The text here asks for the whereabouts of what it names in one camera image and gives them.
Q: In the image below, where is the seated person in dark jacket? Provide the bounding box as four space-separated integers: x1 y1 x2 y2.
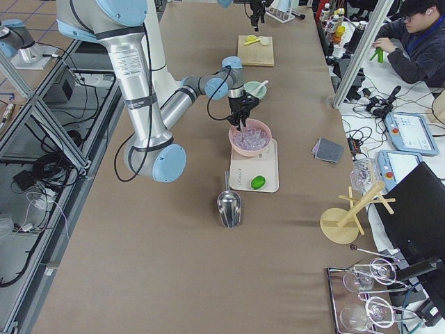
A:
373 0 444 88

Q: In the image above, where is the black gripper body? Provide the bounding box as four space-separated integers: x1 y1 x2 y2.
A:
227 90 260 120
249 0 273 17

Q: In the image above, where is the aluminium frame post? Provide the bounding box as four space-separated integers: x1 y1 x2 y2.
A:
332 0 394 109

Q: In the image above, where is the wooden mug tree stand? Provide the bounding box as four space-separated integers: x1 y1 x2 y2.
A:
320 181 396 244

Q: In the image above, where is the grey and purple cloth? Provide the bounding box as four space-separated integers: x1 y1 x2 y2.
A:
311 138 345 164

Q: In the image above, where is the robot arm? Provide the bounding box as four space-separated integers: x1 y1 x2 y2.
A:
56 1 259 182

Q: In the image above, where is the pink bowl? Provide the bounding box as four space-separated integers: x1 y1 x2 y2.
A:
228 118 272 157

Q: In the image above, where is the pile of clear ice cubes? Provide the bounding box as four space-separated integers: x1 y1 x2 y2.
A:
233 127 269 151

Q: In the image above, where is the mint green bowl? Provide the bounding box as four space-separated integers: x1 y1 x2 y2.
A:
243 80 269 100

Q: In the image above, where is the teach pendant tablet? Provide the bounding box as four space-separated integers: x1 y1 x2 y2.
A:
377 150 423 191
384 112 439 156

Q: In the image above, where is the green lime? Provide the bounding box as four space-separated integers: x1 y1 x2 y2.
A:
250 175 266 190

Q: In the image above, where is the bottle rack with bottles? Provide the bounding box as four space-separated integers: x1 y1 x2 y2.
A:
319 3 346 45

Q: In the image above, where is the yellow plastic knife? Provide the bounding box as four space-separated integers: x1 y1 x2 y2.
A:
243 39 261 46

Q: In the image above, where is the cream rabbit tray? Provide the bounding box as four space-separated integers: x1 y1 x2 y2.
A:
229 138 280 193

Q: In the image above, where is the clear plastic container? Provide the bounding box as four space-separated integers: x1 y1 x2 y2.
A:
350 158 380 193

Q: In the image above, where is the metal ice scoop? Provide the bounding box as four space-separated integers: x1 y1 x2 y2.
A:
216 170 242 228

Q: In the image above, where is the wine glass rack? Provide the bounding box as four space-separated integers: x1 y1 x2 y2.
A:
326 250 423 333

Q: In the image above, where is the white ceramic spoon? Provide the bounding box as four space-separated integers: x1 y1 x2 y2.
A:
250 80 269 95

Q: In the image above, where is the wooden cutting board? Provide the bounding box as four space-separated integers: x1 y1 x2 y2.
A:
237 35 275 67

